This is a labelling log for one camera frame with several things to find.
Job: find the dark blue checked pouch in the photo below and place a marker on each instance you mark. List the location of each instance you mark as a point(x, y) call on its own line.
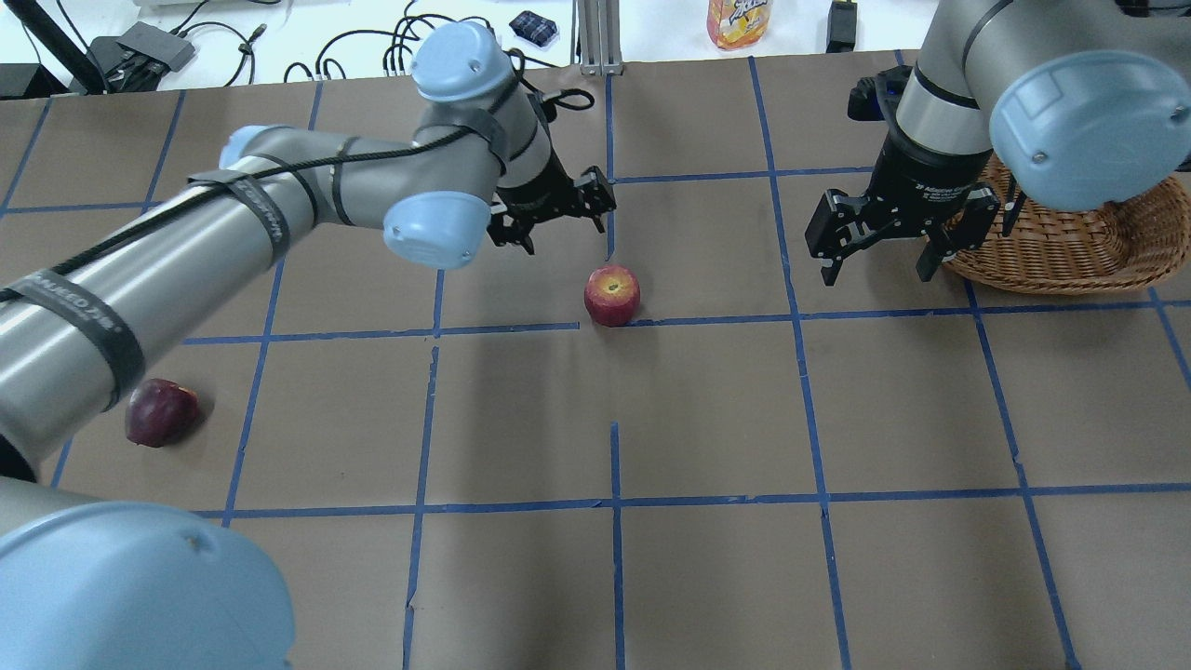
point(534, 28)

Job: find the black power adapter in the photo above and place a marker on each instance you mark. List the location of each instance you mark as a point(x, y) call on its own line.
point(842, 27)

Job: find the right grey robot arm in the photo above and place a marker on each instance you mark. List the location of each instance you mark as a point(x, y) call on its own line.
point(1084, 104)

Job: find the aluminium frame post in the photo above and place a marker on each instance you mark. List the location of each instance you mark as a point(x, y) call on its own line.
point(598, 50)

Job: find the orange juice bottle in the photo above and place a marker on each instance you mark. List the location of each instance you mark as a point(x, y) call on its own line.
point(734, 25)

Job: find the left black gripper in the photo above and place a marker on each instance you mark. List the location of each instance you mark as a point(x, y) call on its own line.
point(537, 191)

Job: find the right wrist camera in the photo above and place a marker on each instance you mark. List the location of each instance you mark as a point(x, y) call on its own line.
point(877, 97)

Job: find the red yellow apple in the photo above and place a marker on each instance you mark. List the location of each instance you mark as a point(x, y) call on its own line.
point(612, 296)

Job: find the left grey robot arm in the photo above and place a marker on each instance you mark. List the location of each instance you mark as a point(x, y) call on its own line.
point(96, 584)

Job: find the dark red apple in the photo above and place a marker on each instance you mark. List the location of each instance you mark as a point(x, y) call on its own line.
point(160, 413)

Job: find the black usb hub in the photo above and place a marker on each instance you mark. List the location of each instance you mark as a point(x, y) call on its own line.
point(159, 46)

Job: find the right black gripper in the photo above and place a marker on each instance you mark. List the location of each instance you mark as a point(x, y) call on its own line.
point(923, 170)

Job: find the woven wicker basket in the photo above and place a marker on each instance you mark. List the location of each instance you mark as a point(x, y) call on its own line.
point(1117, 248)

